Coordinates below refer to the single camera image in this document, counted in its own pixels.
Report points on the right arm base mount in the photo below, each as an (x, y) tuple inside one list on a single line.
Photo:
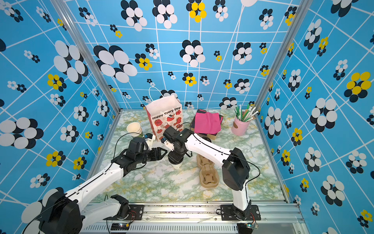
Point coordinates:
[(231, 213)]

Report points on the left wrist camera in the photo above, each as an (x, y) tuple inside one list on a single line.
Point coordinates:
[(149, 138)]

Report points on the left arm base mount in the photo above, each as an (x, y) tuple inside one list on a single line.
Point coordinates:
[(132, 213)]

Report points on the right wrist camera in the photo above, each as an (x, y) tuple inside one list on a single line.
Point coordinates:
[(166, 142)]

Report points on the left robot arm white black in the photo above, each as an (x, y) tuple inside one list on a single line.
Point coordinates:
[(61, 212)]

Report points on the pink napkin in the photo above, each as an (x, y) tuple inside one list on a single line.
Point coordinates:
[(207, 123)]

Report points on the white green straws bundle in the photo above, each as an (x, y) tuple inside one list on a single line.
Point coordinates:
[(246, 113)]

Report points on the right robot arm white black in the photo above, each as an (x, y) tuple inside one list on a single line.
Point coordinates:
[(235, 168)]

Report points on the red white gift bag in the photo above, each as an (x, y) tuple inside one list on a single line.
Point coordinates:
[(163, 113)]

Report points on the pink straw holder cup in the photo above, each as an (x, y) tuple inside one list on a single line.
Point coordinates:
[(239, 128)]

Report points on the brown cardboard cup carrier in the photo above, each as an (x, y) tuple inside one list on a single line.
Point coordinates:
[(208, 175)]

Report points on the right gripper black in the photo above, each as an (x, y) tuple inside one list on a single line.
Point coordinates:
[(172, 155)]

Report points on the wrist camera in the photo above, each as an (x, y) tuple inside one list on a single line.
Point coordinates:
[(149, 138), (166, 142)]

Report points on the green white paper cup stack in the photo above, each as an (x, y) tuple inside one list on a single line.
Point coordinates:
[(134, 129)]

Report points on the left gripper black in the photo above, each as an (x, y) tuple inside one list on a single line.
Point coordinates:
[(159, 156)]

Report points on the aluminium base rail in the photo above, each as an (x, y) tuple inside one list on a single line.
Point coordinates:
[(278, 217)]

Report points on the black coffee cup lid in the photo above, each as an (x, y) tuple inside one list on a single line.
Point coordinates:
[(175, 159)]

